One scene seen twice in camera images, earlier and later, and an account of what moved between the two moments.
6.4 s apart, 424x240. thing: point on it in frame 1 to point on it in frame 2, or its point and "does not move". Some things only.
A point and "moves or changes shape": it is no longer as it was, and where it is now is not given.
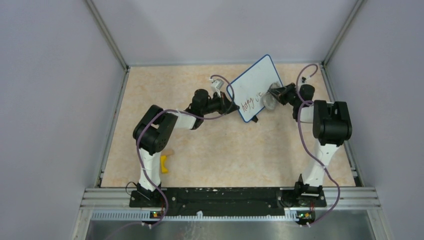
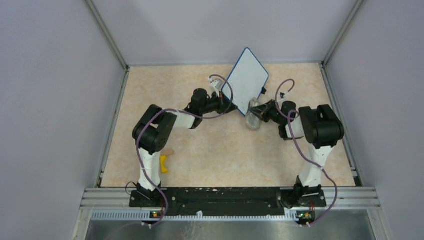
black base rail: (187, 203) does not move
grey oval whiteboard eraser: (269, 101) to (253, 121)
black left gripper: (226, 106) does not move
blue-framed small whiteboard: (248, 88) moves or changes shape
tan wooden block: (169, 152) does not move
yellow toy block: (163, 161) does not move
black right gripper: (280, 93) to (263, 110)
